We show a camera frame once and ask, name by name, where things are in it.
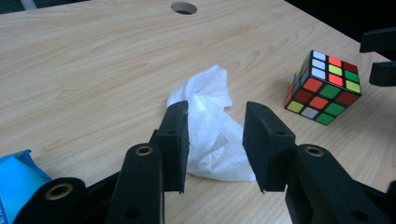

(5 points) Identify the white desk frame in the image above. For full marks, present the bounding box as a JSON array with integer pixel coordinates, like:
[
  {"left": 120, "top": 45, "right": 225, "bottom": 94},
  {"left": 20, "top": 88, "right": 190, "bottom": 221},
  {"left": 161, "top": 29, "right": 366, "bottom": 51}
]
[{"left": 19, "top": 0, "right": 39, "bottom": 11}]

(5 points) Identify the multicoloured puzzle cube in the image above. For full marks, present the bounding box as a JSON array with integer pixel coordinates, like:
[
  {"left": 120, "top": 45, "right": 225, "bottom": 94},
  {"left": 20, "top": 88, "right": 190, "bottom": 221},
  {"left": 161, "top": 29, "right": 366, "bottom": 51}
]
[{"left": 283, "top": 49, "right": 363, "bottom": 126}]

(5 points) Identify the white wet wipe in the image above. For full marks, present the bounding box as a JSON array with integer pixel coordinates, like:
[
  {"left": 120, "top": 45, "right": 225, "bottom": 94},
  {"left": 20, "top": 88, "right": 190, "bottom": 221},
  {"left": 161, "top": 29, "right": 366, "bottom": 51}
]
[{"left": 165, "top": 63, "right": 257, "bottom": 183}]

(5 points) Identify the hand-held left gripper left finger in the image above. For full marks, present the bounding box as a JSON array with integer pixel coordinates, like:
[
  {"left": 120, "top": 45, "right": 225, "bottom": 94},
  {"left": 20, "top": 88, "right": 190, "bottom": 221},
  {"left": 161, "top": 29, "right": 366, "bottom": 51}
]
[{"left": 150, "top": 99, "right": 191, "bottom": 194}]

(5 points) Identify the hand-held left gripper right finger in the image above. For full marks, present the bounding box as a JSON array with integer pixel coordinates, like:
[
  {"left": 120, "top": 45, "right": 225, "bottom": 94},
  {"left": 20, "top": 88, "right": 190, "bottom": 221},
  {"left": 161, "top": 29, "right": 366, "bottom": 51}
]
[{"left": 242, "top": 100, "right": 297, "bottom": 194}]

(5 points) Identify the blue wet wipes pack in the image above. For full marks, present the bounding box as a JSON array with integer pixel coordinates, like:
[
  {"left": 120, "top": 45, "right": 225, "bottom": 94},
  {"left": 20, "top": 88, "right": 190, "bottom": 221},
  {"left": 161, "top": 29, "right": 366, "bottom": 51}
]
[{"left": 0, "top": 148, "right": 53, "bottom": 224}]

